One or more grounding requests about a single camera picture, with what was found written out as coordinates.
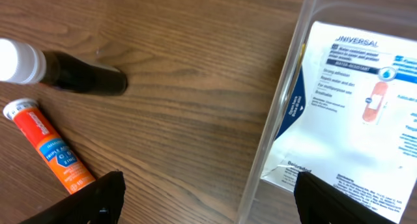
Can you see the orange tablet tube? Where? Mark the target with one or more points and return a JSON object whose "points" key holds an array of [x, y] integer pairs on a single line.
{"points": [[59, 157]]}

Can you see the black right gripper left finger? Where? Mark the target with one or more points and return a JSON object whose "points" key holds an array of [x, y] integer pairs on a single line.
{"points": [[99, 202]]}

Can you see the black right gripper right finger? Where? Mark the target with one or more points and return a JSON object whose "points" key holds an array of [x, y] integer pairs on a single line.
{"points": [[319, 203]]}

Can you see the clear plastic container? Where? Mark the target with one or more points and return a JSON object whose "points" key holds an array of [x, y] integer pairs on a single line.
{"points": [[263, 202]]}

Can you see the dark bottle white cap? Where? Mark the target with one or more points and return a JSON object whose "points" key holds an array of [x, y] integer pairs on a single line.
{"points": [[25, 64]]}

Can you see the white plaster box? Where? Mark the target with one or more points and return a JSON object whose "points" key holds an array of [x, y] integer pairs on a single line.
{"points": [[357, 131]]}

